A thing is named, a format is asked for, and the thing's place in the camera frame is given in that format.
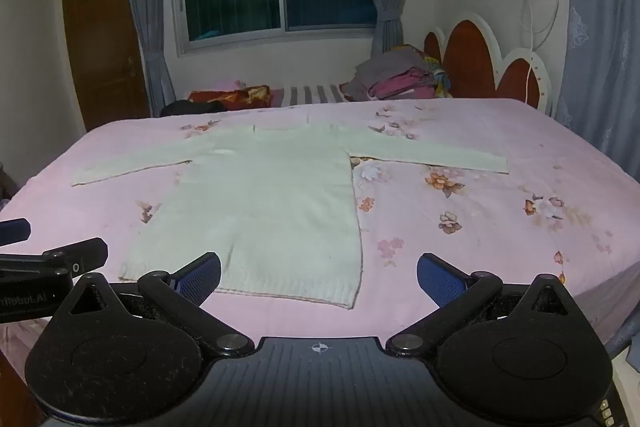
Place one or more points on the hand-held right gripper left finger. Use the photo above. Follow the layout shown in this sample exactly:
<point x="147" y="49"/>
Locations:
<point x="199" y="281"/>

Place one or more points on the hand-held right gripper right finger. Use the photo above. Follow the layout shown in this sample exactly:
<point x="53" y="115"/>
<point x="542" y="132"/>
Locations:
<point x="439" y="278"/>

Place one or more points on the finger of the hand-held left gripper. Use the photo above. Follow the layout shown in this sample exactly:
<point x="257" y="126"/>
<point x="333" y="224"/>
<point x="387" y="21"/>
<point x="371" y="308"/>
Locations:
<point x="14" y="231"/>
<point x="85" y="254"/>

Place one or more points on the white knit sweater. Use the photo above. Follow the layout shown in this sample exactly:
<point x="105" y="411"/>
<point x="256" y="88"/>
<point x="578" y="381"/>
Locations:
<point x="280" y="207"/>

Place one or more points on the pile of folded clothes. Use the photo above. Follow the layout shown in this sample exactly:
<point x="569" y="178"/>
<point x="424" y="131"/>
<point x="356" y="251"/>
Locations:
<point x="390" y="77"/>

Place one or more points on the pink floral bed sheet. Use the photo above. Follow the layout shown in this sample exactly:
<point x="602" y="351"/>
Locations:
<point x="475" y="227"/>

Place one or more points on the red patterned cloth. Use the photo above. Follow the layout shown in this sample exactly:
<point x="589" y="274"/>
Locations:
<point x="225" y="98"/>

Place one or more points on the brown wooden door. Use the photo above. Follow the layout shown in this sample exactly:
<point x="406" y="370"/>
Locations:
<point x="100" y="47"/>

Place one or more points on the petal-shaped red headboard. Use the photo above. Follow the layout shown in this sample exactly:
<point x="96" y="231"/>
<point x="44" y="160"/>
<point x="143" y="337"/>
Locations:
<point x="470" y="62"/>

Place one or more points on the blue patterned drape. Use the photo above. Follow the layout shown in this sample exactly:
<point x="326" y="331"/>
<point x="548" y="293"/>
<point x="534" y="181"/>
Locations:
<point x="600" y="57"/>

